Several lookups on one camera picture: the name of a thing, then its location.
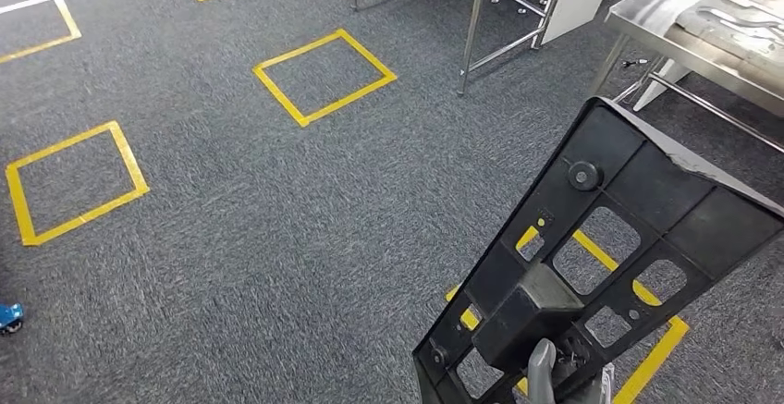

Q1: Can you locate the black plastic plate frame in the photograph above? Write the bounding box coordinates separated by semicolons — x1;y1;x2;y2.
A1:
411;95;784;404

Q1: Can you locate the machined aluminium fixture plate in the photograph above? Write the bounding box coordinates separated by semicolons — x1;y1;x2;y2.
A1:
675;0;784;76

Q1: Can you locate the stainless steel table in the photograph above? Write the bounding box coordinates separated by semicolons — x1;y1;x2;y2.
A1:
309;0;580;97

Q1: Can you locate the stainless steel workbench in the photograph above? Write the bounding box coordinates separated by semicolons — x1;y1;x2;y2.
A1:
591;0;784;154

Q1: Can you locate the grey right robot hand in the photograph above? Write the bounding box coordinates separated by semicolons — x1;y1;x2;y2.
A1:
525;337;615;404

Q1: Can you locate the yellow floor tape square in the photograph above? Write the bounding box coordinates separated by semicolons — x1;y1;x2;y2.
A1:
251;28;398;129
446;225;692;404

